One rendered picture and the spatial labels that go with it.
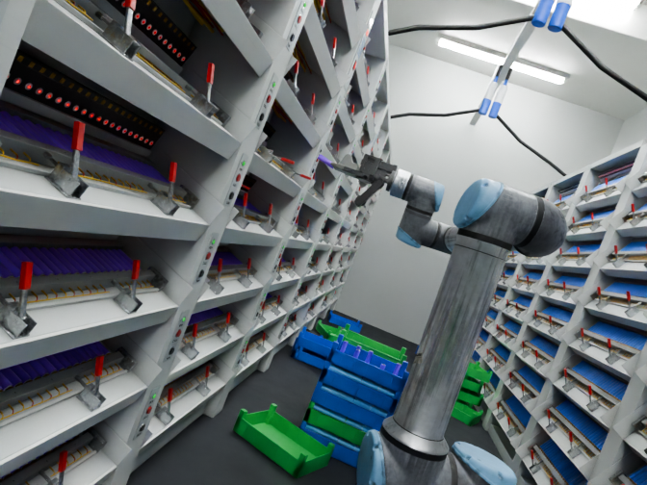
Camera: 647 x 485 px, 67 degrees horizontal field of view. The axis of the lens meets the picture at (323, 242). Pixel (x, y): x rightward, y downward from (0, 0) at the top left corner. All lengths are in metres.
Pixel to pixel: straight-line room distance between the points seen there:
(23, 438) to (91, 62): 0.55
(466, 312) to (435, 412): 0.22
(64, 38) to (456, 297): 0.81
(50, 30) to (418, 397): 0.89
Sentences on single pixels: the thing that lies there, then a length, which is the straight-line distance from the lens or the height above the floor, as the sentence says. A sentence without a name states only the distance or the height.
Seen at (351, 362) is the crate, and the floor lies 0.36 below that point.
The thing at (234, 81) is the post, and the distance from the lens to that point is 1.13.
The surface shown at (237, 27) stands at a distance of 0.94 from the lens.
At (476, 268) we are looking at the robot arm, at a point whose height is 0.82.
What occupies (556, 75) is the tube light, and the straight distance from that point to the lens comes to 5.20.
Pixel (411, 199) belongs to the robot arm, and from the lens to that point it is 1.61.
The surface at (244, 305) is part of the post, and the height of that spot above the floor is 0.42.
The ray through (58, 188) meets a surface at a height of 0.71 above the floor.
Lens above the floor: 0.78
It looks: 2 degrees down
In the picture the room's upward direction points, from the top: 21 degrees clockwise
